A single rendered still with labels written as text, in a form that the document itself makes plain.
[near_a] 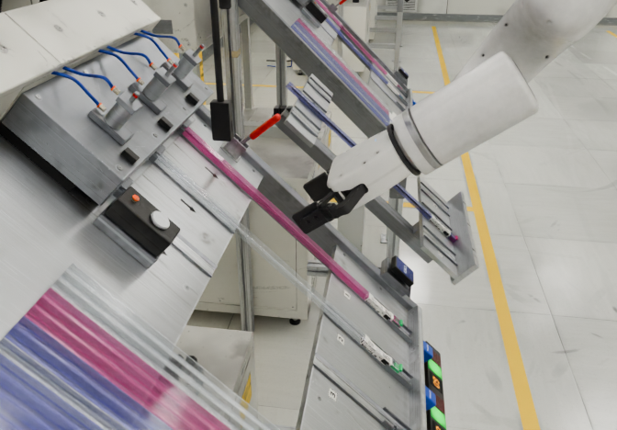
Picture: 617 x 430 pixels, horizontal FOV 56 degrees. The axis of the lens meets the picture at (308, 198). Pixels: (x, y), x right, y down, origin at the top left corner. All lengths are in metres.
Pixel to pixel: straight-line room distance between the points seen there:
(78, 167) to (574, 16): 0.55
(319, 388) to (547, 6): 0.52
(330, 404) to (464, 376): 1.33
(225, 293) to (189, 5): 1.00
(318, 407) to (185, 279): 0.23
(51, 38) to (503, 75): 0.51
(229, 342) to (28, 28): 0.72
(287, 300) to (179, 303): 1.44
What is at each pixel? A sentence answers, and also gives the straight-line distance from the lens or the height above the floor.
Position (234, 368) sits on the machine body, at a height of 0.62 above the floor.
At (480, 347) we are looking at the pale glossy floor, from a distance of 2.21.
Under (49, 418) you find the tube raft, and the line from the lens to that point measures 0.53.
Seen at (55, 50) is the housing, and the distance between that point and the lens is 0.73.
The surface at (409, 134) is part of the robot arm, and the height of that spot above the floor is 1.15.
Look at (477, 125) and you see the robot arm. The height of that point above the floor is 1.17.
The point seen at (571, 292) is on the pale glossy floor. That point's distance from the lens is 2.61.
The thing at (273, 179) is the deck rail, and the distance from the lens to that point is 1.01.
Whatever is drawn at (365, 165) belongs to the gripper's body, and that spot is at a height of 1.11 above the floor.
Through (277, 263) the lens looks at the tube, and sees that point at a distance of 0.85.
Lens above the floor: 1.39
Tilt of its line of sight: 27 degrees down
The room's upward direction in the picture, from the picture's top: straight up
